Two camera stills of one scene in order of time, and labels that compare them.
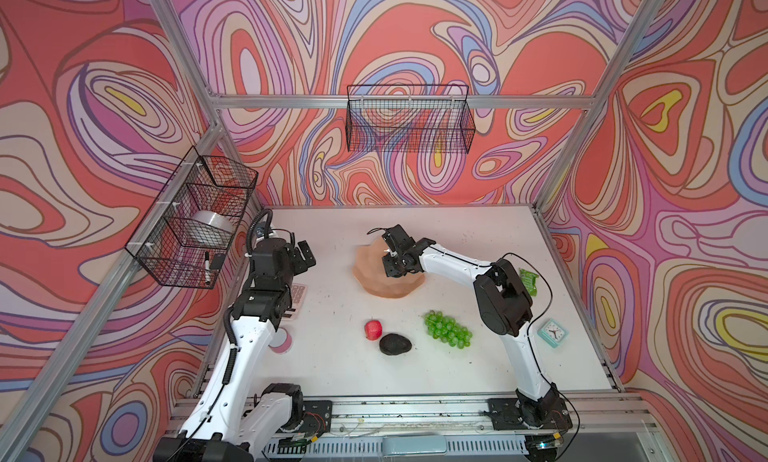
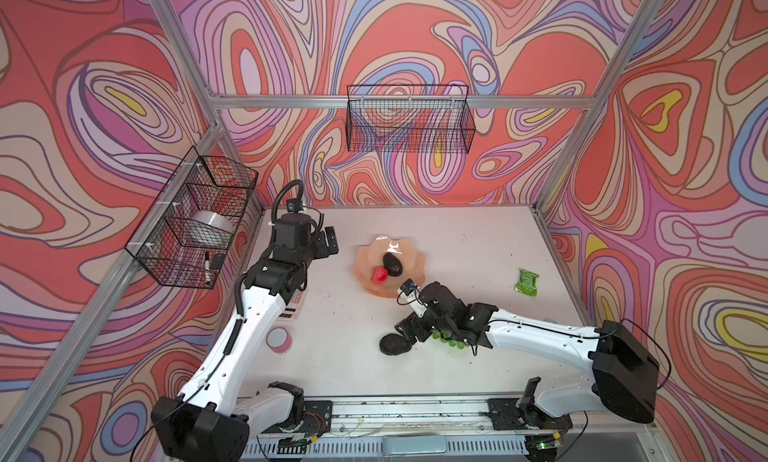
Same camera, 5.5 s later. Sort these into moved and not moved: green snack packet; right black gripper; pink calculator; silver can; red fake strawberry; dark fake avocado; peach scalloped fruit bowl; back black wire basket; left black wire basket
Moved: dark fake avocado; red fake strawberry; right black gripper
Not moved: left black wire basket; silver can; pink calculator; peach scalloped fruit bowl; green snack packet; back black wire basket
